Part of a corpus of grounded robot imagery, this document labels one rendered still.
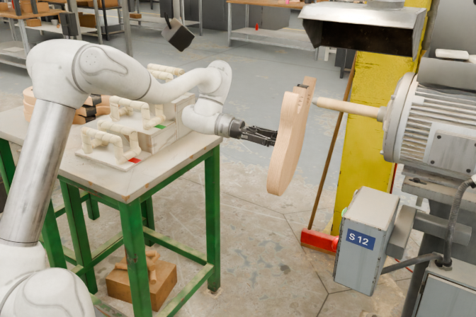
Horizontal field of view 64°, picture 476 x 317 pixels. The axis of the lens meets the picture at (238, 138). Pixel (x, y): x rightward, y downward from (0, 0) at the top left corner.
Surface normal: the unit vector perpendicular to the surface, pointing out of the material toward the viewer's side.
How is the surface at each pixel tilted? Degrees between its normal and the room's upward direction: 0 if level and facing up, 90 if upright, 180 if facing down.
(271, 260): 0
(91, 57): 57
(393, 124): 81
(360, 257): 90
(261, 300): 0
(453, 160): 90
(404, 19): 38
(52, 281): 6
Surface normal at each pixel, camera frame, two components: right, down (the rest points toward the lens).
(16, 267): 0.65, -0.25
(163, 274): 0.02, -0.90
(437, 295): -0.52, 0.36
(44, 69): -0.33, -0.07
